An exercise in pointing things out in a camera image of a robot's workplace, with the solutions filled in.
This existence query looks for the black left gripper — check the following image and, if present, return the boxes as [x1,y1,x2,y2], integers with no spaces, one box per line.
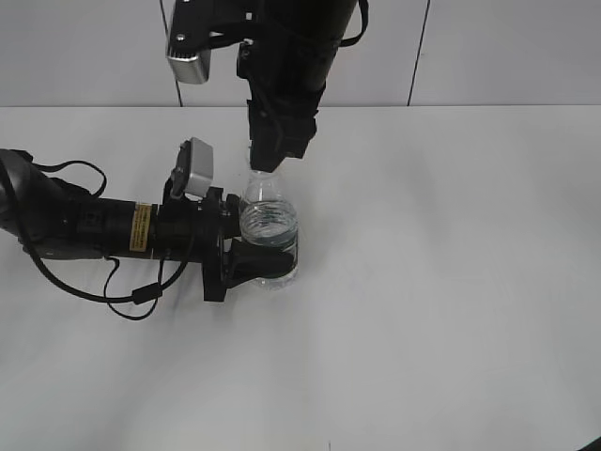
[152,185,297,303]

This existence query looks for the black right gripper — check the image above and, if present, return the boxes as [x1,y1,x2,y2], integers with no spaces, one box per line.
[247,74,322,173]

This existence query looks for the clear Cestbon water bottle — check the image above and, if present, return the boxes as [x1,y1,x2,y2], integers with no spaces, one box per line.
[239,161,299,290]

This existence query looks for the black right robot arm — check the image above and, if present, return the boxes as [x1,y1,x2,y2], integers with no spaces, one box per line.
[237,1,369,173]

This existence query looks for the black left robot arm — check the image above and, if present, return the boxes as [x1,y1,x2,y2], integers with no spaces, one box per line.
[1,149,295,304]

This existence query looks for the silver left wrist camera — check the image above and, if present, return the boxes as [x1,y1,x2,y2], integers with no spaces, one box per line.
[170,137,214,199]

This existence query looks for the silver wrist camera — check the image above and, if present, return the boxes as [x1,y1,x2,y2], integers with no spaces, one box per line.
[170,137,214,199]
[163,0,250,86]

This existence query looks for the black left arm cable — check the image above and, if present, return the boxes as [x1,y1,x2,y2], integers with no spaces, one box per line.
[0,159,194,321]

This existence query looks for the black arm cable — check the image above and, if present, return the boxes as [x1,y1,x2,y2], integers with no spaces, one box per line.
[340,0,368,49]
[0,159,194,321]

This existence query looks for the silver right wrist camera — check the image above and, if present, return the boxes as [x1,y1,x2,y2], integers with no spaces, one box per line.
[163,0,250,86]

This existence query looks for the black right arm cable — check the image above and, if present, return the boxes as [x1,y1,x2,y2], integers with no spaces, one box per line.
[340,0,368,49]

